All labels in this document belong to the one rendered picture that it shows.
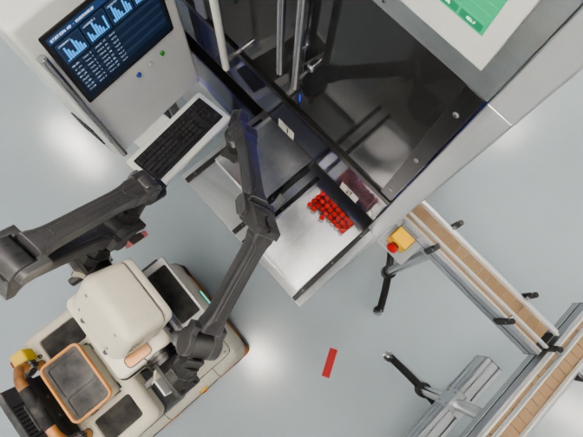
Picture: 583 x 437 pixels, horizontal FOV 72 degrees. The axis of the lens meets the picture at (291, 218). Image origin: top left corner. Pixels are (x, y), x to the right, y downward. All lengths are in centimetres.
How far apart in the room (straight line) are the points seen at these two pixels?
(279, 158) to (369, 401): 148
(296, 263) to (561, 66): 111
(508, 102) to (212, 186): 116
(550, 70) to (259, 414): 214
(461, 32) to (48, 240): 86
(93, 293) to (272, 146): 92
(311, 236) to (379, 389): 121
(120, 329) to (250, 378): 143
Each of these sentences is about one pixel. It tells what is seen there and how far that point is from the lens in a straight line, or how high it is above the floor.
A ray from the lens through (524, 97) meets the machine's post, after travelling 75.
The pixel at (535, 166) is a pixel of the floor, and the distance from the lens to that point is 312.
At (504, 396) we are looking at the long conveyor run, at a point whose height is 91.
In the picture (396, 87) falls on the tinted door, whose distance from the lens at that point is 93.
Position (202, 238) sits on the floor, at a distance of 249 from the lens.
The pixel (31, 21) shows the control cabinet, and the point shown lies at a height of 153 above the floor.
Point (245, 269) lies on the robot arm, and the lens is 106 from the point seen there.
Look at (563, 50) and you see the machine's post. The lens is 68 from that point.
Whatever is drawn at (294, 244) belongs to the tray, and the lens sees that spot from 155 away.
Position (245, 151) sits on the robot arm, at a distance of 128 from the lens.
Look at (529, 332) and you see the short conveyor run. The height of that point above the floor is 96.
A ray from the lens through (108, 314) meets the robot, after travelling 109.
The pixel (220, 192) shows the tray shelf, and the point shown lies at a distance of 162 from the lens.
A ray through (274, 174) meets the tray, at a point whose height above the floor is 88.
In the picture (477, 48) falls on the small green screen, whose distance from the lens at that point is 73.
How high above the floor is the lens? 240
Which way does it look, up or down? 75 degrees down
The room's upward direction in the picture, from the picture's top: 10 degrees clockwise
